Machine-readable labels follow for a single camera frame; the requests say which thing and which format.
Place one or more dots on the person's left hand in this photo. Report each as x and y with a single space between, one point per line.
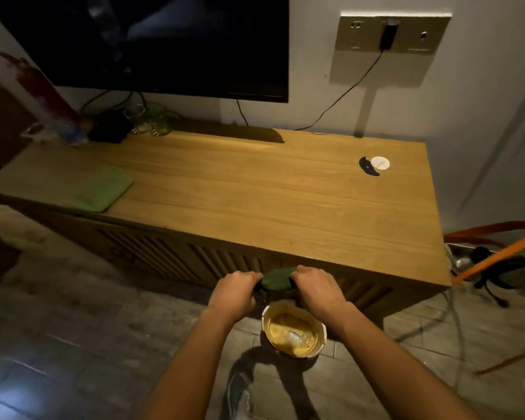
233 295

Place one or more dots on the person's right hand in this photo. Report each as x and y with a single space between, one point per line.
318 293

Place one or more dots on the person's left fingers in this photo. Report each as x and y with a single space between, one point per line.
249 276

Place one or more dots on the person's right fingers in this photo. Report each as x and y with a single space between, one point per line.
302 273

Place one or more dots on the wrung green cloth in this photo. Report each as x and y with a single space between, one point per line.
278 279

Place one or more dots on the person's right forearm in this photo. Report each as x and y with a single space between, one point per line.
393 367

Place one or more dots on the person's left forearm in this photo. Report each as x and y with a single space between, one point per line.
192 371

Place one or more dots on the yellow plastic bucket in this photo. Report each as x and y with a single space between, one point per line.
294 330

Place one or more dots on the wooden slatted cabinet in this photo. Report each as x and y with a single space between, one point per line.
227 205

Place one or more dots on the person's shoe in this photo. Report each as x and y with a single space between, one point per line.
239 395

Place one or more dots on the small black curved object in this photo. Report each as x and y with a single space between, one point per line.
367 167

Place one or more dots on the small white round lid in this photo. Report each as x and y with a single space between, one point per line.
380 163

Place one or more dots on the folded green cloth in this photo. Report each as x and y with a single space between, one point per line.
103 190

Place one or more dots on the clear glass jar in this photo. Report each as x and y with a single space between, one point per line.
154 120

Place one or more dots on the black box device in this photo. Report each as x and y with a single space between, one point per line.
110 125

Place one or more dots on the clear plastic water bottle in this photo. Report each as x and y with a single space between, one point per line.
72 132

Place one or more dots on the black flat-screen television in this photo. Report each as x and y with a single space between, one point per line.
157 43

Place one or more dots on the black plug adapter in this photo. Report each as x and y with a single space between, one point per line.
388 34

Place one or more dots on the wall socket panel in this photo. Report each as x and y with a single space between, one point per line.
391 34

